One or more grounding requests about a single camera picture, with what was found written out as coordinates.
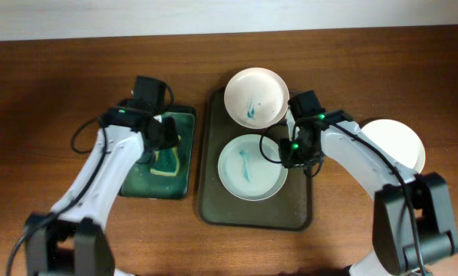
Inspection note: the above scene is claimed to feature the green yellow sponge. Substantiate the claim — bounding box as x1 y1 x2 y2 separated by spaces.
150 146 180 177

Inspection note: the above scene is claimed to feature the pale green white plate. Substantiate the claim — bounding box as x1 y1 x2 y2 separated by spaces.
217 134 288 202

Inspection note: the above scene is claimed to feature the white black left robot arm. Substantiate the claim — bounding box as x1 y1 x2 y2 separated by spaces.
19 107 179 275

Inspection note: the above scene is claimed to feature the pinkish white plate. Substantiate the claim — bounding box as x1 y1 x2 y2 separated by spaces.
224 67 290 130

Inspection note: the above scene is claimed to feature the dark green water tray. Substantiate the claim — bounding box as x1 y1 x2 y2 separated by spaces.
119 106 196 199

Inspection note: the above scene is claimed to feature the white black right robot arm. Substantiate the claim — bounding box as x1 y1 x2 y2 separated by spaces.
280 110 458 275

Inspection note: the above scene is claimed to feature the brown serving tray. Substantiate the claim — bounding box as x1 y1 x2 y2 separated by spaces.
197 87 314 232

